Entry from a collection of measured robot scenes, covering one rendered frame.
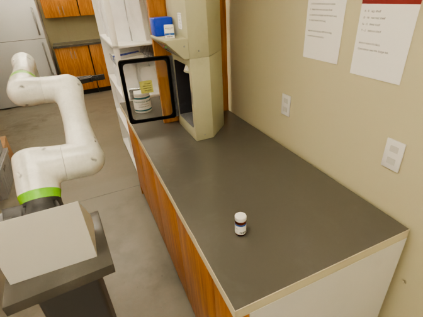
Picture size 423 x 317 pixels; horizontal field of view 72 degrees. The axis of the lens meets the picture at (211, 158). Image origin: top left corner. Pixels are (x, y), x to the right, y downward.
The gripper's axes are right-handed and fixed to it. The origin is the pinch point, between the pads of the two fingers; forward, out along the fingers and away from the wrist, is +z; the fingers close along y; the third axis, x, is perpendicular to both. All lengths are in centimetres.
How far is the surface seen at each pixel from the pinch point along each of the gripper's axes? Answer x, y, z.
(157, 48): -11.9, -1.5, 37.2
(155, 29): -24.2, -18.2, 33.5
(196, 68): -5, -38, 47
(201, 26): -25, -39, 51
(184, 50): -15, -39, 41
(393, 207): 36, -133, 87
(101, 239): 37, -96, -17
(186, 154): 37, -50, 33
